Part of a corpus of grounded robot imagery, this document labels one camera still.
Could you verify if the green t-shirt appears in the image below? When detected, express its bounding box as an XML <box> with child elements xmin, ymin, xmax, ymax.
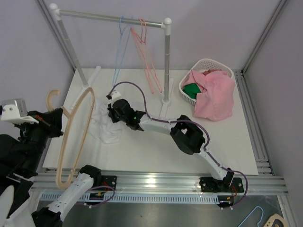
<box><xmin>183</xmin><ymin>83</ymin><xmax>201</xmax><ymax>99</ymax></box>

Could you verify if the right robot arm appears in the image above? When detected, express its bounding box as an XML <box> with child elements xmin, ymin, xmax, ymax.
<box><xmin>107</xmin><ymin>99</ymin><xmax>234</xmax><ymax>192</ymax></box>

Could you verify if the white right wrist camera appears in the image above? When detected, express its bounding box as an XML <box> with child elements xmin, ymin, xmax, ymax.
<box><xmin>106</xmin><ymin>90</ymin><xmax>121</xmax><ymax>102</ymax></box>

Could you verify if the white perforated plastic basket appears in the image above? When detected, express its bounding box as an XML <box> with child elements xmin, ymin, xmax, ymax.
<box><xmin>178</xmin><ymin>58</ymin><xmax>235</xmax><ymax>107</ymax></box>

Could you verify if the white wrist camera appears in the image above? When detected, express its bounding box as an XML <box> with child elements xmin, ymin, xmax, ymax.
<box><xmin>0</xmin><ymin>98</ymin><xmax>38</xmax><ymax>125</ymax></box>
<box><xmin>106</xmin><ymin>90</ymin><xmax>121</xmax><ymax>102</ymax></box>

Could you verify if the silver clothes rack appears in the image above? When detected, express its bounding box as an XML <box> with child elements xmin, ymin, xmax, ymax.
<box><xmin>49</xmin><ymin>3</ymin><xmax>174</xmax><ymax>117</ymax></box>

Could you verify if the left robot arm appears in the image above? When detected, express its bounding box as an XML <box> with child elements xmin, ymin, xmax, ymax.
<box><xmin>0</xmin><ymin>108</ymin><xmax>102</xmax><ymax>227</ymax></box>

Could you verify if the blue wire hanger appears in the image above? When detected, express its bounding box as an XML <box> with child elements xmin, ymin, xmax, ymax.
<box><xmin>112</xmin><ymin>16</ymin><xmax>132</xmax><ymax>86</ymax></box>

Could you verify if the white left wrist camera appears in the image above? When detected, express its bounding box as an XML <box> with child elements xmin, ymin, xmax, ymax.
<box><xmin>0</xmin><ymin>98</ymin><xmax>38</xmax><ymax>125</ymax></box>

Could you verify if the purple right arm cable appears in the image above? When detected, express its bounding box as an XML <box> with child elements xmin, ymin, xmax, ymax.
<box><xmin>110</xmin><ymin>81</ymin><xmax>249</xmax><ymax>211</ymax></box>

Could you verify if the wooden hanger on floor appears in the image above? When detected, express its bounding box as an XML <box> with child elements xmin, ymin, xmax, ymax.
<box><xmin>263</xmin><ymin>214</ymin><xmax>289</xmax><ymax>227</ymax></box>

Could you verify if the dusty red t-shirt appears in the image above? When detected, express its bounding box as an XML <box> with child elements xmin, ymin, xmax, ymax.
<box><xmin>203</xmin><ymin>70</ymin><xmax>221</xmax><ymax>76</ymax></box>

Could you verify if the wooden hanger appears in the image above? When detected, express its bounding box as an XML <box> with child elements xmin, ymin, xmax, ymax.
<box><xmin>263</xmin><ymin>214</ymin><xmax>289</xmax><ymax>227</ymax></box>
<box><xmin>43</xmin><ymin>87</ymin><xmax>95</xmax><ymax>190</ymax></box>

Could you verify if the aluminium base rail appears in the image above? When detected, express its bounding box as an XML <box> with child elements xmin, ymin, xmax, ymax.
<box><xmin>30</xmin><ymin>171</ymin><xmax>288</xmax><ymax>196</ymax></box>

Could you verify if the pink wire hanger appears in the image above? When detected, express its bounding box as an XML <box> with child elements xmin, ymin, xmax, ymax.
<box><xmin>131</xmin><ymin>27</ymin><xmax>154</xmax><ymax>94</ymax></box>
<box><xmin>139</xmin><ymin>19</ymin><xmax>163</xmax><ymax>94</ymax></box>

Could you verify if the light pink t-shirt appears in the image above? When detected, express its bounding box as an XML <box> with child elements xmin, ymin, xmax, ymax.
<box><xmin>190</xmin><ymin>70</ymin><xmax>235</xmax><ymax>121</ymax></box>

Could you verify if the white slotted cable duct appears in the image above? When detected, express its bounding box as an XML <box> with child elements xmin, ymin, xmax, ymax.
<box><xmin>40</xmin><ymin>193</ymin><xmax>220</xmax><ymax>203</ymax></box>

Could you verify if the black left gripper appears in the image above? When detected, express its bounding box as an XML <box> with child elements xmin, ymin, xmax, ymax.
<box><xmin>15</xmin><ymin>106</ymin><xmax>64</xmax><ymax>173</ymax></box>

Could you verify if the blue hanger on floor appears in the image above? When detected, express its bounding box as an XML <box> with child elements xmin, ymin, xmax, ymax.
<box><xmin>237</xmin><ymin>206</ymin><xmax>264</xmax><ymax>227</ymax></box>

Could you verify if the white t-shirt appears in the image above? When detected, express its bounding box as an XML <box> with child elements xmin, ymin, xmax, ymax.
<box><xmin>89</xmin><ymin>99</ymin><xmax>123</xmax><ymax>144</ymax></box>

